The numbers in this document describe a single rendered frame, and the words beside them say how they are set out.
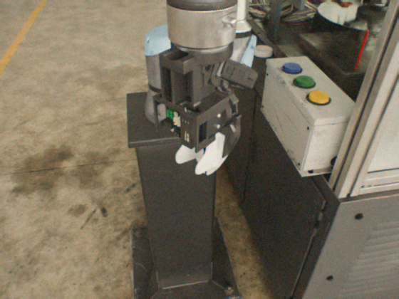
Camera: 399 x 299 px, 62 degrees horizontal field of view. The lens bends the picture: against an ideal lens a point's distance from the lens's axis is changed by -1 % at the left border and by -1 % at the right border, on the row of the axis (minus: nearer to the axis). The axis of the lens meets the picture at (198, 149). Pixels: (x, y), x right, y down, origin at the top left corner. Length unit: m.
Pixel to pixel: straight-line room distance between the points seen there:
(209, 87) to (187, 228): 0.77
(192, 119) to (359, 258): 0.73
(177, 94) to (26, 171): 1.74
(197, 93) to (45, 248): 1.36
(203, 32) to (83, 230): 1.40
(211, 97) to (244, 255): 1.16
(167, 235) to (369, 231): 0.60
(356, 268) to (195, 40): 0.85
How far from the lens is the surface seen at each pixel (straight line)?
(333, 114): 0.70
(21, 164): 2.13
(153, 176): 0.93
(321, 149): 0.73
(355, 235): 0.92
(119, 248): 1.55
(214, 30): 0.35
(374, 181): 0.75
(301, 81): 0.77
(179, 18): 0.35
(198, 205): 1.04
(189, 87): 0.39
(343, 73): 0.99
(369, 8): 1.15
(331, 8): 1.16
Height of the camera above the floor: 1.25
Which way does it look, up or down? 39 degrees down
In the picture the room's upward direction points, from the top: straight up
